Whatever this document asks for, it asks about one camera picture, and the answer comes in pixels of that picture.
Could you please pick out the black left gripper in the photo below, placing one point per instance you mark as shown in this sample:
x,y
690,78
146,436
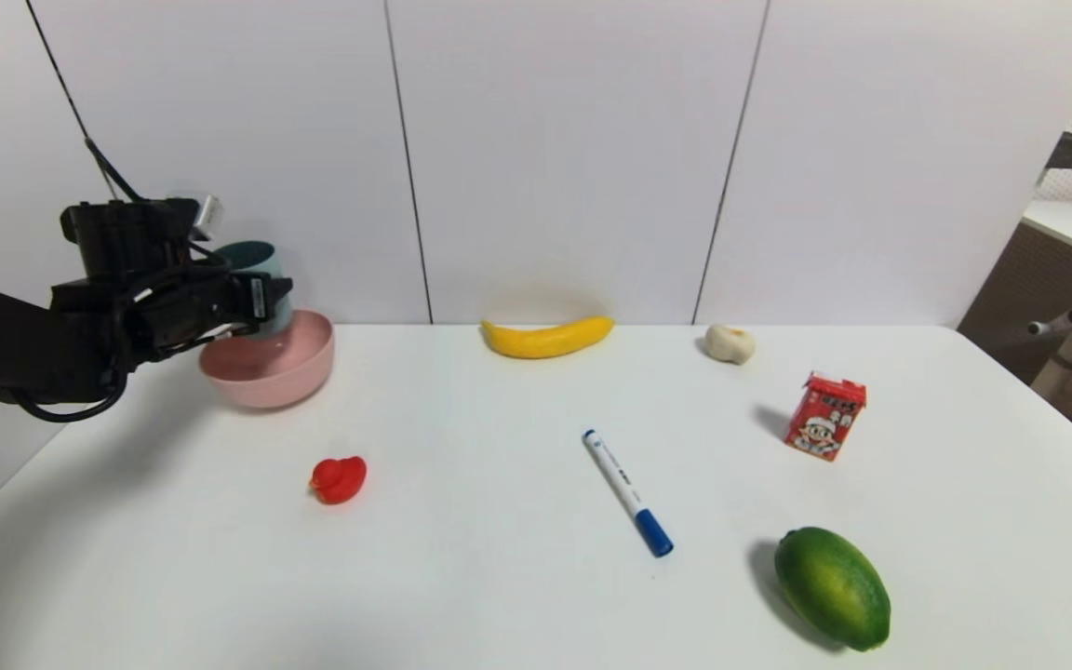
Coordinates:
x,y
257,298

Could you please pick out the teal cup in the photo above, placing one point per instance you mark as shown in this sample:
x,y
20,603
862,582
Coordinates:
x,y
247,253

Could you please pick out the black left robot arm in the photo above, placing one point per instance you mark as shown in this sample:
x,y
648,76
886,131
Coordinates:
x,y
6,340

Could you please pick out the pink bowl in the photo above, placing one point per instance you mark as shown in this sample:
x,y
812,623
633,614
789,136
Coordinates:
x,y
285,372

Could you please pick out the red rubber duck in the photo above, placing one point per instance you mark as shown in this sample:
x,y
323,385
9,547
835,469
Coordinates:
x,y
341,481

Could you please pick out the yellow banana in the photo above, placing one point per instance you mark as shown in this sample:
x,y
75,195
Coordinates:
x,y
545,341

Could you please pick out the white marker with blue cap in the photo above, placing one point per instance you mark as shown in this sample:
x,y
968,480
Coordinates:
x,y
624,489

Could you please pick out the white garlic bulb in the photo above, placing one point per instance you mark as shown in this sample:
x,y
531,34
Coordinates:
x,y
730,344

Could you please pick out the red milk carton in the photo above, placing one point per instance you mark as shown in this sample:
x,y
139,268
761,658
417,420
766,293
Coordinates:
x,y
820,423

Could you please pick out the green lemon fruit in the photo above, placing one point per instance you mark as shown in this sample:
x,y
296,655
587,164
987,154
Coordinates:
x,y
834,586

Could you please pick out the white side table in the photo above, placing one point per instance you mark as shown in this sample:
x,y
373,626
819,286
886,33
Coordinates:
x,y
1066,223

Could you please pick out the black box on pegboard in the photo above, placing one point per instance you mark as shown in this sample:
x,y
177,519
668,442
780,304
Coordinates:
x,y
1065,151

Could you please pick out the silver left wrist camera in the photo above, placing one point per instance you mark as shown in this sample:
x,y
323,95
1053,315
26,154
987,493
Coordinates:
x,y
207,212

